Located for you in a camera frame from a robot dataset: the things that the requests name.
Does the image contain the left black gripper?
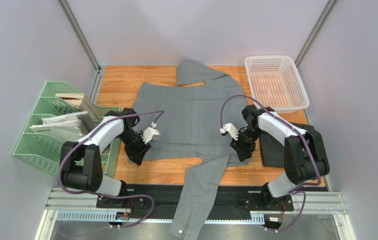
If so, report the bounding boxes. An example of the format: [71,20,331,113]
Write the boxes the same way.
[117,130,151,166]

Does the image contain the grey long sleeve shirt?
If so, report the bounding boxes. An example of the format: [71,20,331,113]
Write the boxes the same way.
[133,60,247,240]

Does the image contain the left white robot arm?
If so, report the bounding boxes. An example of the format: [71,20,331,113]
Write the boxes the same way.
[58,108,160,200]

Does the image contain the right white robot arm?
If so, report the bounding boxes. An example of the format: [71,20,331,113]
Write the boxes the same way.
[220,105,330,199]

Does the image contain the dark striped folded shirt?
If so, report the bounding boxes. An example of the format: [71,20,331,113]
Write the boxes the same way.
[258,122,316,168]

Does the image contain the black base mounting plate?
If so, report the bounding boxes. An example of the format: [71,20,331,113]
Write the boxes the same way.
[96,184,294,220]

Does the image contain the papers in file rack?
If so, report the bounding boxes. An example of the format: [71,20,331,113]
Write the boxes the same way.
[29,111,97,143]

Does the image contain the white plastic basket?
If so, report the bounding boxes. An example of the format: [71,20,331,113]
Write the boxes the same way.
[244,55,310,114]

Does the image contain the green plastic file rack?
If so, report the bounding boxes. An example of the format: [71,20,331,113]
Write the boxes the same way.
[13,81,121,176]

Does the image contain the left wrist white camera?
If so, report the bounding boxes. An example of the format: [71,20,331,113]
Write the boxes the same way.
[142,122,161,144]

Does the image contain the wrist white camera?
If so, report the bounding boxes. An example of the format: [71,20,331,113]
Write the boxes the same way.
[142,122,161,144]
[220,123,239,140]

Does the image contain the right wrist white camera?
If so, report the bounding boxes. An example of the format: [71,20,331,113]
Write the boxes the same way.
[220,123,239,140]

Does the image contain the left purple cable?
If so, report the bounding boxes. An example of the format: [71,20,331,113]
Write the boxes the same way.
[57,110,165,230]

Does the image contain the purple cable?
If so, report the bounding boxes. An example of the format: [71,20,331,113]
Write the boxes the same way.
[57,110,165,230]
[220,94,323,233]

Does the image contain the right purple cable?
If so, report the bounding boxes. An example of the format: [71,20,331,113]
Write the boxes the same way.
[220,94,323,233]

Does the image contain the aluminium front frame rail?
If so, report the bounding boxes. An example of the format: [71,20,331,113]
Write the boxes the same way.
[36,184,355,240]

